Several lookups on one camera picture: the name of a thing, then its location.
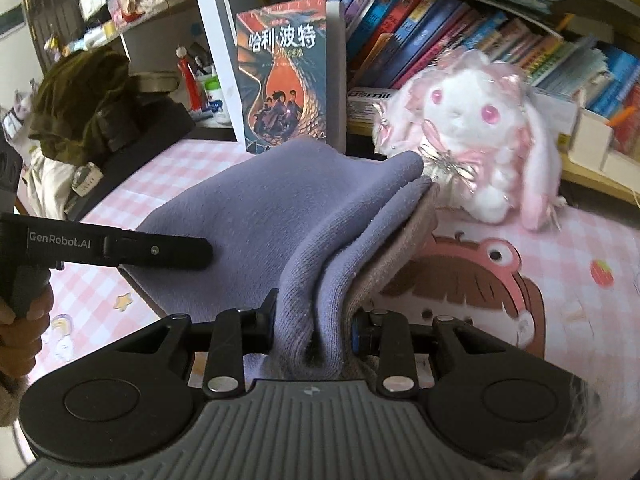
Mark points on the cream cloth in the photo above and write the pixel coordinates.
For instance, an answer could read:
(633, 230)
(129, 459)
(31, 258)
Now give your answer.
(45, 185)

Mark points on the olive green jacket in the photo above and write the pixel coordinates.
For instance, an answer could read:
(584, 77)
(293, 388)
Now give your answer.
(80, 100)

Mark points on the purple knit sweater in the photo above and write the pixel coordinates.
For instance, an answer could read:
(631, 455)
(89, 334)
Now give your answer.
(260, 200)

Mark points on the white printed box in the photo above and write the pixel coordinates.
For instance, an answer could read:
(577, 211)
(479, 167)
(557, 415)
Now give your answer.
(365, 105)

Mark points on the bundle of pens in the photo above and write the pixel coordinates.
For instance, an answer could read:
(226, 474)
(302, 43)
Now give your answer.
(202, 65)

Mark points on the white pink bunny plush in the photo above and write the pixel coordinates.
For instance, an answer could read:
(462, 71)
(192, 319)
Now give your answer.
(465, 110)

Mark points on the person's left hand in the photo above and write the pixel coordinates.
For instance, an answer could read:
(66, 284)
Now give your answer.
(25, 345)

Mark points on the dark framed board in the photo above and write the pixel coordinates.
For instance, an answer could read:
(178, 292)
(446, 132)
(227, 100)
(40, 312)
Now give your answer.
(50, 5)

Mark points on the white wristwatch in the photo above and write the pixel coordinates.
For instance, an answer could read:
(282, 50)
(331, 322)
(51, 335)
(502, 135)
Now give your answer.
(87, 178)

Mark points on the pink checked desk mat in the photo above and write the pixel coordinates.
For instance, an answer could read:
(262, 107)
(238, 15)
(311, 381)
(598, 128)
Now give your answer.
(575, 280)

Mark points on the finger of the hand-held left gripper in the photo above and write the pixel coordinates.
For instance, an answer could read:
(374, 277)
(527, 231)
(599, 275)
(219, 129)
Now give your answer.
(170, 252)

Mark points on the dark dragon cover book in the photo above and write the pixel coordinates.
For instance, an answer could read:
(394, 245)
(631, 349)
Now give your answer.
(285, 75)

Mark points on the mauve brown garment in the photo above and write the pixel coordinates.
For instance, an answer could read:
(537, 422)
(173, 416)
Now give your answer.
(395, 250)

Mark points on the black flat case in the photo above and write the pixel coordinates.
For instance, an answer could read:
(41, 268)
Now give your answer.
(150, 130)

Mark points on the beige cardboard box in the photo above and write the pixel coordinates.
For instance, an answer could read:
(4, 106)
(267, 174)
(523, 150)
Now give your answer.
(590, 140)

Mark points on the white wooden bookshelf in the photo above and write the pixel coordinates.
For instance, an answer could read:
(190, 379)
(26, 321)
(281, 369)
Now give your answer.
(210, 25)

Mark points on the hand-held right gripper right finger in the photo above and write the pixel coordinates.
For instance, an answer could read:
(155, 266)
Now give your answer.
(365, 332)

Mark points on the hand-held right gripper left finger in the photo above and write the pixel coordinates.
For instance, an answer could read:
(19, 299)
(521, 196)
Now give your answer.
(267, 325)

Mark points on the orange pen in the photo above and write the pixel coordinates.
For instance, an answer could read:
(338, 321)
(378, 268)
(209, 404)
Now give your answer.
(620, 117)

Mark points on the red tassel charm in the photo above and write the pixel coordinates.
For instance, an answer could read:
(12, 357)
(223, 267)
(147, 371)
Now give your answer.
(189, 85)

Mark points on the row of colourful books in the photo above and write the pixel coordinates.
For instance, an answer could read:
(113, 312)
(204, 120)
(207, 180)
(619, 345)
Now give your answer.
(430, 25)

